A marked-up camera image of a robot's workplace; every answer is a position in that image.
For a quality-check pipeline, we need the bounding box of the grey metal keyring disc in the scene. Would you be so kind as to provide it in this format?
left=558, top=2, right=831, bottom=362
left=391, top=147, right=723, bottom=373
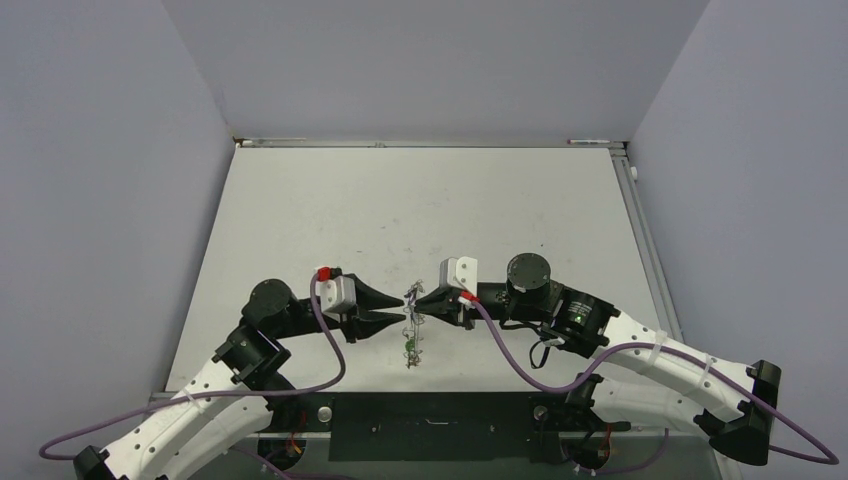
left=402, top=280, right=424, bottom=369

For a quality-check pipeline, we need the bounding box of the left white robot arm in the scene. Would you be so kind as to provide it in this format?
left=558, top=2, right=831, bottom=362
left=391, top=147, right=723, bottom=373
left=73, top=267, right=404, bottom=479

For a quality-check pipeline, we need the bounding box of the aluminium right rail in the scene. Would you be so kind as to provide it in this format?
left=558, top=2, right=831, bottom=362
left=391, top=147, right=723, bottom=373
left=609, top=146, right=733, bottom=435

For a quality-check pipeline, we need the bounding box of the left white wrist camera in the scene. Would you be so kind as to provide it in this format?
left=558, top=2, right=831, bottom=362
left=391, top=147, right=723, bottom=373
left=315, top=267, right=357, bottom=314

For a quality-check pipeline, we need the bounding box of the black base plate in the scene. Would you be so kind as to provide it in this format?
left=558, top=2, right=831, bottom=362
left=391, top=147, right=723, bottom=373
left=257, top=392, right=630, bottom=469

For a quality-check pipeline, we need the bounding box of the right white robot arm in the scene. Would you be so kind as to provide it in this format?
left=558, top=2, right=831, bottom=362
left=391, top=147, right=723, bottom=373
left=412, top=253, right=781, bottom=466

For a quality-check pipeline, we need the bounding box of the aluminium back rail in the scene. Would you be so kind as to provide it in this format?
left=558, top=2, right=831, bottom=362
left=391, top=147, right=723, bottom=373
left=233, top=138, right=627, bottom=150

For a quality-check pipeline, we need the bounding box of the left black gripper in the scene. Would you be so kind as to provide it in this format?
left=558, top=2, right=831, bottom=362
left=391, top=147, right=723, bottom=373
left=273, top=275, right=406, bottom=342

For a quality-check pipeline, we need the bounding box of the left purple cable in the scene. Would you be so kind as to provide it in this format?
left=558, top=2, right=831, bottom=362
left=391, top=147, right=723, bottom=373
left=38, top=271, right=347, bottom=480

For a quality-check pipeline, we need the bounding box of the aluminium rail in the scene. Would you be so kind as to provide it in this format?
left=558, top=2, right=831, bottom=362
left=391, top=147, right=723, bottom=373
left=233, top=138, right=627, bottom=150
left=609, top=146, right=733, bottom=435

